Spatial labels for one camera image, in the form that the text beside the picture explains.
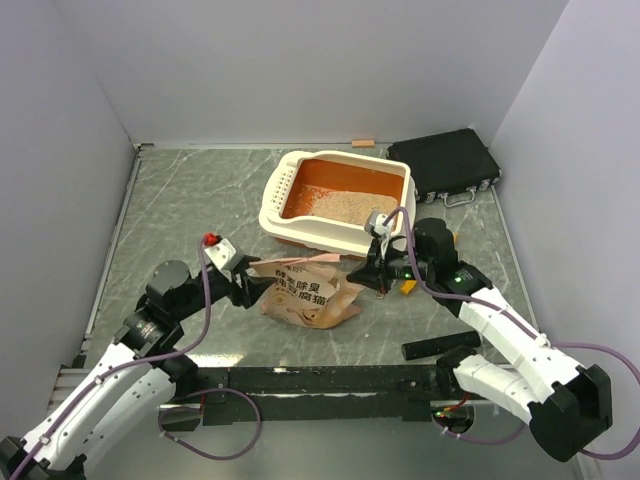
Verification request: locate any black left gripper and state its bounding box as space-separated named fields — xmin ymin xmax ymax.
xmin=172 ymin=254 xmax=276 ymax=320

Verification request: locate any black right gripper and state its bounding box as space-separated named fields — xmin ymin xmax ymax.
xmin=346 ymin=237 xmax=433 ymax=295

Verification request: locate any yellow plastic scoop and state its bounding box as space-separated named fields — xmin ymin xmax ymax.
xmin=400 ymin=280 xmax=417 ymax=295

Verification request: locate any pink cat litter bag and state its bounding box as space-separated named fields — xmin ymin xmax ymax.
xmin=251 ymin=253 xmax=364 ymax=330

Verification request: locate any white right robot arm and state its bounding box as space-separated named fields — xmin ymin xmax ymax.
xmin=347 ymin=212 xmax=612 ymax=462

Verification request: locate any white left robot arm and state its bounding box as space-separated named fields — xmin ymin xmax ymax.
xmin=1 ymin=258 xmax=275 ymax=479

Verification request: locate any cream orange litter box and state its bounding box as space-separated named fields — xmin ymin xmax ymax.
xmin=259 ymin=150 xmax=416 ymax=257

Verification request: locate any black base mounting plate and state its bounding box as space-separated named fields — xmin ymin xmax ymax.
xmin=168 ymin=364 xmax=464 ymax=426

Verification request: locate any black hard case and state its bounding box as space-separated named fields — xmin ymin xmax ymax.
xmin=386 ymin=128 xmax=502 ymax=204

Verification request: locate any small wooden block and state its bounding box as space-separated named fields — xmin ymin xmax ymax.
xmin=351 ymin=139 xmax=376 ymax=148

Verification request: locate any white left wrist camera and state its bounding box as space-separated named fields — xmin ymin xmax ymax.
xmin=203 ymin=233 xmax=244 ymax=274

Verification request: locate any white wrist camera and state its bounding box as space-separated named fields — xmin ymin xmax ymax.
xmin=364 ymin=210 xmax=393 ymax=242
xmin=203 ymin=233 xmax=244 ymax=274

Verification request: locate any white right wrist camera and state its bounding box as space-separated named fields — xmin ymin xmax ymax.
xmin=364 ymin=210 xmax=393 ymax=242

